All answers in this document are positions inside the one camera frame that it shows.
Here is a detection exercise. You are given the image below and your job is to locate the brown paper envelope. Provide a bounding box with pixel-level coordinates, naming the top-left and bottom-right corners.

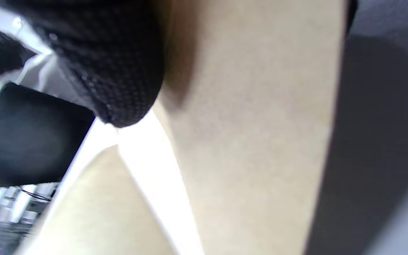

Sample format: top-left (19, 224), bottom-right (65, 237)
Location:
top-left (14, 144), bottom-right (177, 255)
top-left (152, 0), bottom-right (349, 255)

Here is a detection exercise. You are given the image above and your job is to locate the black office chair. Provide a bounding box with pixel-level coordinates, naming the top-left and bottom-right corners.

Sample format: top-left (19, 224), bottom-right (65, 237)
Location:
top-left (0, 82), bottom-right (96, 189)

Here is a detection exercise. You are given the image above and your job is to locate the person's right hand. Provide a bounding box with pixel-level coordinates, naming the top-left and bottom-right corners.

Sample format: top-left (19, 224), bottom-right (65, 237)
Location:
top-left (0, 0), bottom-right (169, 128)

